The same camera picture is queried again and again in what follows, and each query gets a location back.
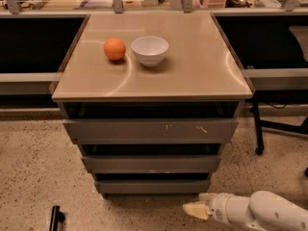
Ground grey middle drawer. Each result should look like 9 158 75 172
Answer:
82 155 220 173

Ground black stand leg with caster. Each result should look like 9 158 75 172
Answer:
251 99 308 156

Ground white bowl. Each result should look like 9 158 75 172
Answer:
131 36 168 67

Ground grey drawer cabinet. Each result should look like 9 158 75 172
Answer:
52 13 253 182

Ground grey drawer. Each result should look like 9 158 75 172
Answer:
64 118 239 144
94 180 210 194
82 155 220 173

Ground orange fruit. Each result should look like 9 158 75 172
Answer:
103 38 126 61

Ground grey top drawer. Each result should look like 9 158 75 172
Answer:
64 118 239 144

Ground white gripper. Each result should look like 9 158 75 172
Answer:
183 192 233 225

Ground grey bottom drawer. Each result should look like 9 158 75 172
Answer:
94 180 210 194

